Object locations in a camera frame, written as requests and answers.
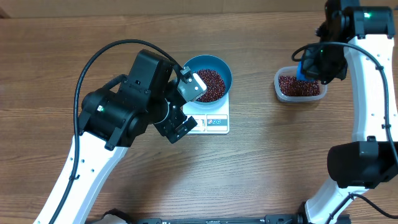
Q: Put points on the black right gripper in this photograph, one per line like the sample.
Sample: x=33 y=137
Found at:
x=311 y=71

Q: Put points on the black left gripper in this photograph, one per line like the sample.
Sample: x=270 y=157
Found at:
x=179 y=118

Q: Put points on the blue plastic measuring scoop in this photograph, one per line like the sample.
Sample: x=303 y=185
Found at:
x=300 y=73

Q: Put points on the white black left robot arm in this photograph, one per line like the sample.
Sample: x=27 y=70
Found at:
x=111 y=118

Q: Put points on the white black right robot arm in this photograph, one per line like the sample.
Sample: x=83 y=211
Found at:
x=355 y=41

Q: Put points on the white digital kitchen scale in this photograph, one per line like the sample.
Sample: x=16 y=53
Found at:
x=211 y=118

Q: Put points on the red beans in bowl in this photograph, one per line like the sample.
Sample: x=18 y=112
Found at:
x=215 y=85

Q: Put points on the teal metal bowl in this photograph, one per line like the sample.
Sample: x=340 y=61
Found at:
x=214 y=63

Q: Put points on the clear plastic bean container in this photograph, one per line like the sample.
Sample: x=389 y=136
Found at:
x=291 y=71

